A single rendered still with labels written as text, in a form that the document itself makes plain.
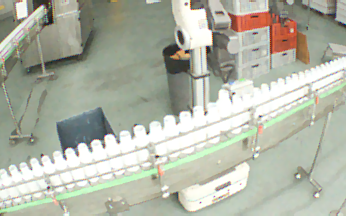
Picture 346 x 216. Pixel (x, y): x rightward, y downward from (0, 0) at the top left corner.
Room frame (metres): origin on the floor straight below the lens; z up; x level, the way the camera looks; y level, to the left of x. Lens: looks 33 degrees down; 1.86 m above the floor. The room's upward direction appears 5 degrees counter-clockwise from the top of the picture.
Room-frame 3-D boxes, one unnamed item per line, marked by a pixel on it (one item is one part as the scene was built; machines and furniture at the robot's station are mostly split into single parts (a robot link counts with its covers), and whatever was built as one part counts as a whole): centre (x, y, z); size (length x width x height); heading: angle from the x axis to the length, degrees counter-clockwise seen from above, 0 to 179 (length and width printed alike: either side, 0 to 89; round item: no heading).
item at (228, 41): (1.07, -0.21, 1.46); 0.12 x 0.09 x 0.12; 22
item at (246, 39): (3.50, -0.93, 0.55); 0.61 x 0.41 x 0.22; 120
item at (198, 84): (1.77, -0.17, 0.74); 0.11 x 0.11 x 0.40; 23
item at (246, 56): (3.50, -0.93, 0.33); 0.61 x 0.41 x 0.22; 119
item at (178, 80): (2.79, -0.17, 0.32); 0.45 x 0.45 x 0.64
